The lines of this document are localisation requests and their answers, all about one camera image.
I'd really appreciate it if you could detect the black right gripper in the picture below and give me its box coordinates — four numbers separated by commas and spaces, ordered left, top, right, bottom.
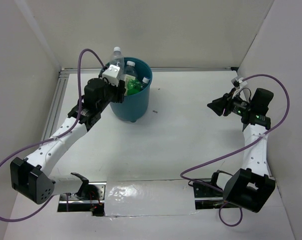
207, 87, 253, 117

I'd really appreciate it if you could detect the white front cover panel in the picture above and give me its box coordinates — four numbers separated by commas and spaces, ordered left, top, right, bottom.
104, 180, 196, 217

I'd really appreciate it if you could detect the teal plastic bin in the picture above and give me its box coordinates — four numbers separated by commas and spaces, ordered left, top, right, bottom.
109, 57, 153, 122

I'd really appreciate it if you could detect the aluminium frame rail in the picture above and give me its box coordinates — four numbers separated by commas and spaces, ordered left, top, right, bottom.
32, 66, 239, 176

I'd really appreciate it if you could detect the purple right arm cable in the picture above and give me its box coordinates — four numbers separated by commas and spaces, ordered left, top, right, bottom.
180, 73, 291, 227

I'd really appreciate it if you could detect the large clear bottle front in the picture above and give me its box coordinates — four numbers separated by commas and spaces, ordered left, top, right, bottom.
124, 60, 138, 86

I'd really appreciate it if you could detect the green plastic bottle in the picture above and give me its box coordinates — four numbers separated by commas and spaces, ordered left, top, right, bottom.
127, 79, 141, 96

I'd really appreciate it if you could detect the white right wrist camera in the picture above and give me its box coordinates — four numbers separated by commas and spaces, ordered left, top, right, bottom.
231, 76, 247, 96

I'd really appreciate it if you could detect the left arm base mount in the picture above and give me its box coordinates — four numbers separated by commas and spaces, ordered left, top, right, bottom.
53, 172, 106, 217

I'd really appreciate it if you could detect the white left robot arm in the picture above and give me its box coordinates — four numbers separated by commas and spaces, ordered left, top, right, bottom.
10, 78, 125, 205

